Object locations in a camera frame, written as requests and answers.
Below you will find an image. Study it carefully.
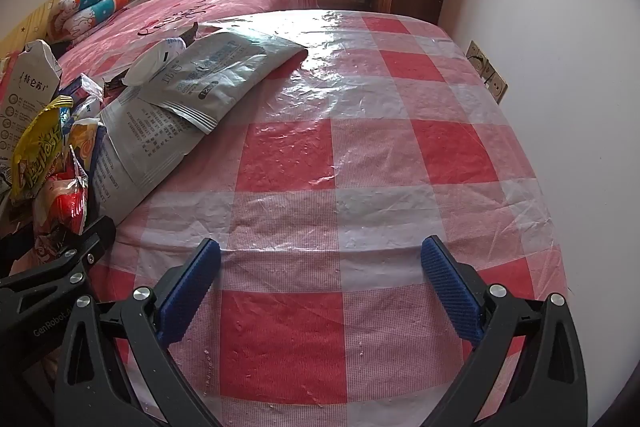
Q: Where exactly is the bed with pink bedspread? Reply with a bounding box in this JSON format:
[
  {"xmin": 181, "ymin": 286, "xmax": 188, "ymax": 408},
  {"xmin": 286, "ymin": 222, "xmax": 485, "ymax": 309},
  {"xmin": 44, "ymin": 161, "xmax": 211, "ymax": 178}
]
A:
[{"xmin": 50, "ymin": 0, "xmax": 319, "ymax": 108}]

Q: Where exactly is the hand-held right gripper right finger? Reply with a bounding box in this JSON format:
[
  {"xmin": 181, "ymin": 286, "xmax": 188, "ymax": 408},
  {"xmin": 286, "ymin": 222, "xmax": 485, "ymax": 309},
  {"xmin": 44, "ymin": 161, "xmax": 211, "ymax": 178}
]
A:
[{"xmin": 420, "ymin": 235, "xmax": 588, "ymax": 427}]

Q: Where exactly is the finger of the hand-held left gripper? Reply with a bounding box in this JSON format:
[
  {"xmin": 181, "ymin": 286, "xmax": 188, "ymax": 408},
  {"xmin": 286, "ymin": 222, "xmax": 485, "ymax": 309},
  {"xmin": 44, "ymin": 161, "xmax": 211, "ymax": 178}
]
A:
[{"xmin": 0, "ymin": 215, "xmax": 117, "ymax": 304}]

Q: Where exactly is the white bottle blue print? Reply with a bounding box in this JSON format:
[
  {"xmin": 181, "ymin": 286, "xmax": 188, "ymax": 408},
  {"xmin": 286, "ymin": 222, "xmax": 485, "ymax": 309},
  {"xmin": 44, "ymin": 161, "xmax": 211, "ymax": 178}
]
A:
[{"xmin": 122, "ymin": 38, "xmax": 187, "ymax": 86}]

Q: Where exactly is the wall socket panel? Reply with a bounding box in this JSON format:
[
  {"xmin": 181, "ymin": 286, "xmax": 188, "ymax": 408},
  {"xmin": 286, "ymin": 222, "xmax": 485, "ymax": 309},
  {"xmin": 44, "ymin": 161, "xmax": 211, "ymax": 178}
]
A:
[{"xmin": 465, "ymin": 39, "xmax": 509, "ymax": 104}]

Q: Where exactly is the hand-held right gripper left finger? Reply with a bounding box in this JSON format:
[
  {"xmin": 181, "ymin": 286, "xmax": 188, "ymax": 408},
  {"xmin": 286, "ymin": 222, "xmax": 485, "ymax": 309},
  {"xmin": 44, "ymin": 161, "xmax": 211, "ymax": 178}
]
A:
[{"xmin": 54, "ymin": 238, "xmax": 223, "ymax": 427}]

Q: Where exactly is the grey printed foil bag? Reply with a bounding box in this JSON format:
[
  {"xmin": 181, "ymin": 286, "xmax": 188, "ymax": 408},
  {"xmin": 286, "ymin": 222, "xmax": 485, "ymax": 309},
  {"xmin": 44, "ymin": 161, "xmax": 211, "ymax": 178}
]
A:
[{"xmin": 92, "ymin": 84, "xmax": 251, "ymax": 226}]

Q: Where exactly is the blue tissue pack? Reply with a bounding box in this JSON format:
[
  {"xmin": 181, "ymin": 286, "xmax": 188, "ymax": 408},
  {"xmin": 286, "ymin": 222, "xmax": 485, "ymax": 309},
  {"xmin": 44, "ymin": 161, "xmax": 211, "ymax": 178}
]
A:
[{"xmin": 59, "ymin": 74, "xmax": 101, "ymax": 102}]

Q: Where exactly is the yellow wooden headboard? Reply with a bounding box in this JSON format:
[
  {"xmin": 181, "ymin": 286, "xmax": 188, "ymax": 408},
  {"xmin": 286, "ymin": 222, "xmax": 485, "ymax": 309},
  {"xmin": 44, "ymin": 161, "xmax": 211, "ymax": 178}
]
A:
[{"xmin": 0, "ymin": 0, "xmax": 93, "ymax": 58}]

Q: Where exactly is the yellow snack packet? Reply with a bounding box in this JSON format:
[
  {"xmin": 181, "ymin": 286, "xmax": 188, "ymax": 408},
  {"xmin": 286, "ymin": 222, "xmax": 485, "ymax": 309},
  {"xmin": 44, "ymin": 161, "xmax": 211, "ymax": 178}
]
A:
[{"xmin": 10, "ymin": 99, "xmax": 75, "ymax": 206}]

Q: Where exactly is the red snack packet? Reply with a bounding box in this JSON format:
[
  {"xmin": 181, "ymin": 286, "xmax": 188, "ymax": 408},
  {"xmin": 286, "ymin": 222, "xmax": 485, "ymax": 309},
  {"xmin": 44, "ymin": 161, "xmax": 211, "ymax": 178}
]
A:
[{"xmin": 31, "ymin": 146, "xmax": 92, "ymax": 269}]

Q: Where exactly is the blue white milk carton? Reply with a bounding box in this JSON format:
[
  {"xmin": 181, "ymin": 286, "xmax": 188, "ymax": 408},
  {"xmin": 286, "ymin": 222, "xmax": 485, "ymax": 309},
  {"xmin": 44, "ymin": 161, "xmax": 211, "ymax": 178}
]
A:
[{"xmin": 0, "ymin": 39, "xmax": 63, "ymax": 158}]

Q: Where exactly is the silver foil pouch blue print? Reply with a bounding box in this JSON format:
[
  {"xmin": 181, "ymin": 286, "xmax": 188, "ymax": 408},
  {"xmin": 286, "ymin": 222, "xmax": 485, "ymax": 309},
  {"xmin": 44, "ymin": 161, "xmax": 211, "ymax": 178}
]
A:
[{"xmin": 137, "ymin": 32, "xmax": 309, "ymax": 136}]

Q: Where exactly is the orange snack packet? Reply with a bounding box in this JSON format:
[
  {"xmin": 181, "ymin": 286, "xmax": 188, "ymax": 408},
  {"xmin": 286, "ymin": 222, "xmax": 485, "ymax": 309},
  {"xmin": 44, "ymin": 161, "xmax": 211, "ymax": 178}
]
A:
[{"xmin": 67, "ymin": 118, "xmax": 108, "ymax": 172}]

